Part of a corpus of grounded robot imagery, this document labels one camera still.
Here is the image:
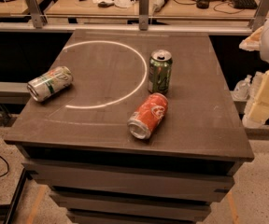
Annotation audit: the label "metal post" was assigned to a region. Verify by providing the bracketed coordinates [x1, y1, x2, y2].
[139, 0, 149, 31]
[24, 0, 47, 28]
[248, 0, 269, 31]

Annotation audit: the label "clear sanitizer bottle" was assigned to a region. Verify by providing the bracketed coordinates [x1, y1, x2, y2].
[249, 72, 262, 98]
[233, 75, 252, 100]

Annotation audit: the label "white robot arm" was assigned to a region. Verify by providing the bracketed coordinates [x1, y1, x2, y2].
[239, 18, 269, 128]

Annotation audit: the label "metal post right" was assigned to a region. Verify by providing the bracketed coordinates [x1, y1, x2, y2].
[248, 0, 269, 31]

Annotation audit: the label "white face mask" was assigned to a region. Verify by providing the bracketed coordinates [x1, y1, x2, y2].
[114, 0, 133, 8]

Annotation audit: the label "orange soda can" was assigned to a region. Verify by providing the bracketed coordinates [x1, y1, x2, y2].
[127, 93, 168, 139]

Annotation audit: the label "white handheld tool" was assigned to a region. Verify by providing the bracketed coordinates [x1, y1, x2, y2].
[152, 0, 169, 12]

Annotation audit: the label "green soda can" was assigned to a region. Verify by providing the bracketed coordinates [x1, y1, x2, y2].
[148, 49, 173, 94]

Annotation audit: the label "clear sanitizer bottle right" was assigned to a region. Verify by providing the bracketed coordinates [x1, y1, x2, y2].
[249, 72, 262, 98]

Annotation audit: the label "metal post left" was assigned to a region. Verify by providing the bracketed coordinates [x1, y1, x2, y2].
[24, 0, 47, 28]

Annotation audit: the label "metal post middle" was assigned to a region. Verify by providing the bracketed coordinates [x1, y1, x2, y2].
[139, 0, 149, 31]

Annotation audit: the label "clear sanitizer bottle left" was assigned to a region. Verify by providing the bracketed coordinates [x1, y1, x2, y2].
[233, 75, 252, 100]

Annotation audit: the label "white green 7up can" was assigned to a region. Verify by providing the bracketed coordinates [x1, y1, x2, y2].
[27, 66, 73, 102]

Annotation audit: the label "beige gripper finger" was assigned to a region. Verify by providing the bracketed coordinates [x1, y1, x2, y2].
[239, 27, 263, 51]
[242, 70, 269, 128]

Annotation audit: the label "dark wooden table stand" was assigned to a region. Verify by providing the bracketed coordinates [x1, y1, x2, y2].
[6, 30, 253, 224]

